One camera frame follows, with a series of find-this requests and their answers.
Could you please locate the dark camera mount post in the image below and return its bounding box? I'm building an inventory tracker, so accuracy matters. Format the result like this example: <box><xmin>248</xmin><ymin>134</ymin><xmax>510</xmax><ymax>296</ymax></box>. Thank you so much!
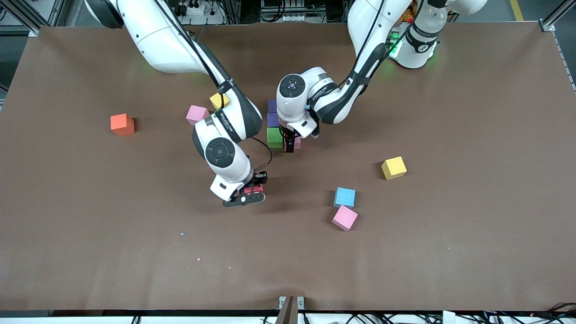
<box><xmin>275</xmin><ymin>296</ymin><xmax>299</xmax><ymax>324</ymax></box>

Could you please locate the yellow foam cube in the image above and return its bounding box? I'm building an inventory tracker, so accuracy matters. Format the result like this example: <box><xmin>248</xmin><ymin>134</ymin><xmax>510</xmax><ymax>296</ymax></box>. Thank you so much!
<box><xmin>209</xmin><ymin>92</ymin><xmax>231</xmax><ymax>111</ymax></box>
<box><xmin>381</xmin><ymin>156</ymin><xmax>408</xmax><ymax>180</ymax></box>

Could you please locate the green foam cube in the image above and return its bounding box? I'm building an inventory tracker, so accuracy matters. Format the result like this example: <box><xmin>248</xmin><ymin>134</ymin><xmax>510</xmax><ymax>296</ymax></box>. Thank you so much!
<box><xmin>266</xmin><ymin>127</ymin><xmax>285</xmax><ymax>149</ymax></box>

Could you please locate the white equipment box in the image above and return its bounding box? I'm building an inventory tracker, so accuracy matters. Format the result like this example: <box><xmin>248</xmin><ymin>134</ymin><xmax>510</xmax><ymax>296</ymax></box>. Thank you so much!
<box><xmin>261</xmin><ymin>0</ymin><xmax>325</xmax><ymax>23</ymax></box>

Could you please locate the aluminium table edge rail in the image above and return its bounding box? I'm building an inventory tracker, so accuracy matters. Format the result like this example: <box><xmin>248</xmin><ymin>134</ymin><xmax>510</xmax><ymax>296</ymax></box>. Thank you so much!
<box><xmin>553</xmin><ymin>31</ymin><xmax>576</xmax><ymax>93</ymax></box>

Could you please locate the blue foam cube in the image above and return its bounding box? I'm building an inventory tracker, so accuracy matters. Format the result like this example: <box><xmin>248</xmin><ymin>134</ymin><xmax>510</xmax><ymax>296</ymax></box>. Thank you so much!
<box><xmin>333</xmin><ymin>187</ymin><xmax>356</xmax><ymax>208</ymax></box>

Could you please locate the brown table mat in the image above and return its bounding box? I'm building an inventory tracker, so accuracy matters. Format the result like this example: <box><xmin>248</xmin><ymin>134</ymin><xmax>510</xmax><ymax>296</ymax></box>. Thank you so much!
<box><xmin>0</xmin><ymin>20</ymin><xmax>576</xmax><ymax>312</ymax></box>

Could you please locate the orange foam cube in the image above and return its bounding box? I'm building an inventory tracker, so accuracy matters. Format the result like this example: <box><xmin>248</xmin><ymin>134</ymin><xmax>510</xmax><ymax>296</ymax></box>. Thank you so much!
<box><xmin>110</xmin><ymin>113</ymin><xmax>135</xmax><ymax>136</ymax></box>

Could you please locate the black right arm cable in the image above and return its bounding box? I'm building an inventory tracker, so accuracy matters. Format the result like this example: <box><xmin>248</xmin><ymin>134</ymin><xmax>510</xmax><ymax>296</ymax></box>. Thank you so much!
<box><xmin>153</xmin><ymin>0</ymin><xmax>274</xmax><ymax>174</ymax></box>

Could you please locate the grey metal bracket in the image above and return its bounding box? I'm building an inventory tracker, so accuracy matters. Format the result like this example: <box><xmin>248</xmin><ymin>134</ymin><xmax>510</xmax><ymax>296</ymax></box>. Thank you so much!
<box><xmin>278</xmin><ymin>296</ymin><xmax>306</xmax><ymax>311</ymax></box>

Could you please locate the aluminium frame profile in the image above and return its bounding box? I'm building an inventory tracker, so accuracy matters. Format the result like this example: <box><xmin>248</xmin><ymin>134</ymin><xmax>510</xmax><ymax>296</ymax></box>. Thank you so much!
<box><xmin>540</xmin><ymin>0</ymin><xmax>576</xmax><ymax>32</ymax></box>
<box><xmin>0</xmin><ymin>0</ymin><xmax>68</xmax><ymax>37</ymax></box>

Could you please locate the white power strip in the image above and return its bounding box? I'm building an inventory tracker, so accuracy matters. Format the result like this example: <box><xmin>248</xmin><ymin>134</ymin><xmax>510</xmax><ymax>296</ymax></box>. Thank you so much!
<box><xmin>175</xmin><ymin>0</ymin><xmax>225</xmax><ymax>26</ymax></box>

